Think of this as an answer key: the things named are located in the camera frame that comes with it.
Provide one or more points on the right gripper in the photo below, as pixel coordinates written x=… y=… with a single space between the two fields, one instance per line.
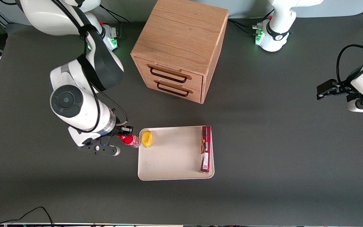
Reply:
x=120 y=129

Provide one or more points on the cream rectangular plastic tray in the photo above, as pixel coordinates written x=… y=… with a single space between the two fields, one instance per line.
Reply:
x=172 y=154

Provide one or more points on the yellow lemon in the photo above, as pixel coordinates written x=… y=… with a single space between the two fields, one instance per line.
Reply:
x=146 y=138

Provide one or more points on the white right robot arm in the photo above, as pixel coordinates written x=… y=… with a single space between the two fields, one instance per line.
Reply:
x=83 y=110

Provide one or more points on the red tartan shortbread box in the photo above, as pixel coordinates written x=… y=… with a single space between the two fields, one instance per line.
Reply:
x=206 y=148

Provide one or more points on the red coke bottle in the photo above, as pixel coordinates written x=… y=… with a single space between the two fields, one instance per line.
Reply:
x=131 y=140

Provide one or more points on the wooden drawer front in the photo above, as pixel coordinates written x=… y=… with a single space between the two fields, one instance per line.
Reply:
x=169 y=74
x=176 y=91

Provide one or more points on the wooden two-drawer cabinet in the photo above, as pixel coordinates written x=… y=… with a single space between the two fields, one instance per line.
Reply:
x=178 y=34

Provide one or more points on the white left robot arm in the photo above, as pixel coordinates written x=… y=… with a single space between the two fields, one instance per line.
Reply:
x=276 y=34

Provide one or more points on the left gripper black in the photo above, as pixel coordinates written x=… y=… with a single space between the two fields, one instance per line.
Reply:
x=343 y=87

